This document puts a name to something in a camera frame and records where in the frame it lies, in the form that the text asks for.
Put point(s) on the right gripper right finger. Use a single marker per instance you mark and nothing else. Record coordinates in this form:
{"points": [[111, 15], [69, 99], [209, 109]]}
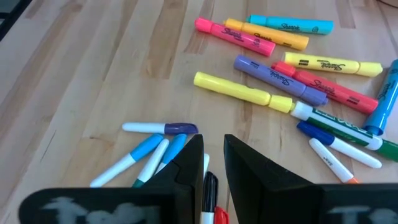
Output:
{"points": [[295, 202]]}

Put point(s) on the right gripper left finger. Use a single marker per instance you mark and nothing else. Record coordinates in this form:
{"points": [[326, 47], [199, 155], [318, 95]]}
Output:
{"points": [[124, 205]]}

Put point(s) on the orange cap mini marker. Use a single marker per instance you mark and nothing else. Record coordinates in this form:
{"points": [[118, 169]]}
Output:
{"points": [[329, 160]]}

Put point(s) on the teal cap mini marker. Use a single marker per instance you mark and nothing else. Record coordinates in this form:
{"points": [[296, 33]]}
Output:
{"points": [[155, 158]]}

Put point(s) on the light blue cap mini marker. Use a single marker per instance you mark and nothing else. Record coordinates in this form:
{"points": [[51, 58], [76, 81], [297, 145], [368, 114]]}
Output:
{"points": [[175, 146], [146, 146]]}

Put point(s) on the dark blue cap mini marker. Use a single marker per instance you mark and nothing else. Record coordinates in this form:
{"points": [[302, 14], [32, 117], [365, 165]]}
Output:
{"points": [[314, 132]]}

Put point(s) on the red cap mini marker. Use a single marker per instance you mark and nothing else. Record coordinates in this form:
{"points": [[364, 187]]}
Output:
{"points": [[220, 216]]}

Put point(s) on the black cap mini marker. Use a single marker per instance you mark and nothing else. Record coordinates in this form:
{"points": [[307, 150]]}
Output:
{"points": [[210, 189]]}

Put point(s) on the green dry-erase marker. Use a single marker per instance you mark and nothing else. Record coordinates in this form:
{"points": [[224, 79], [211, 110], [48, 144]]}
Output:
{"points": [[342, 126]]}

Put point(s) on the purple cap mini marker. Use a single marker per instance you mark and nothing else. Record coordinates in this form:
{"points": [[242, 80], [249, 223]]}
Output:
{"points": [[180, 128]]}

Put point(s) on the red highlighter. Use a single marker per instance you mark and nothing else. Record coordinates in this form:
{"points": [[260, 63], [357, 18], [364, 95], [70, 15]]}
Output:
{"points": [[339, 91]]}

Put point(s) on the yellow highlighter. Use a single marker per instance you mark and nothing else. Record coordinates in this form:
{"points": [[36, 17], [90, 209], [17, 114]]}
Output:
{"points": [[329, 63], [236, 90]]}

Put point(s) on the purple highlighter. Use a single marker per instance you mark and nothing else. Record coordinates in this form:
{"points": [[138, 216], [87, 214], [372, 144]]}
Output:
{"points": [[273, 76]]}

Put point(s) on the blue highlighter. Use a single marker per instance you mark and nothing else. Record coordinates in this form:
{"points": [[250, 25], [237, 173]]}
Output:
{"points": [[384, 102]]}

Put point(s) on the orange highlighter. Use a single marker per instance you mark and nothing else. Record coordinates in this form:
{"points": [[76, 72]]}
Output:
{"points": [[280, 36]]}

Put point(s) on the pink highlighter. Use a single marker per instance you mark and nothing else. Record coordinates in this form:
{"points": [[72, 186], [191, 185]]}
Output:
{"points": [[236, 37]]}

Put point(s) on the turquoise highlighter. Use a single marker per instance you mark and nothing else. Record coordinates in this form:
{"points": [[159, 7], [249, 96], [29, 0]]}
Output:
{"points": [[295, 25]]}

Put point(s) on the black aluminium table frame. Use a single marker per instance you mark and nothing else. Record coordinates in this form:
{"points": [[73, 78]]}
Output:
{"points": [[12, 15]]}

